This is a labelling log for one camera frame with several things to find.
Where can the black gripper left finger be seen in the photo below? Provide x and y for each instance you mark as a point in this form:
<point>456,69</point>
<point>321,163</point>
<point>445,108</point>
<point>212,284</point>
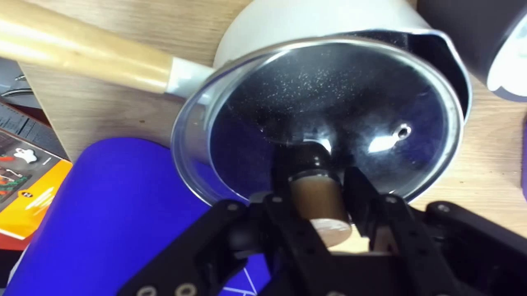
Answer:
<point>219,256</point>

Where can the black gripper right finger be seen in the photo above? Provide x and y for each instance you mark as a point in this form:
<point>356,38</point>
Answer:
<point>450,252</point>

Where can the glass lid wooden knob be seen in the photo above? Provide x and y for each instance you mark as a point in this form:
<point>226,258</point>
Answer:
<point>438,153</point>

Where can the grey mug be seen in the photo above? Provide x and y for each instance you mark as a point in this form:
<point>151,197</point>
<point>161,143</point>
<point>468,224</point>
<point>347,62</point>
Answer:
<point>466,33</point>

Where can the orange printed box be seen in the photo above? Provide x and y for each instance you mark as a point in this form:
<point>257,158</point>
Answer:
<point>33,207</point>

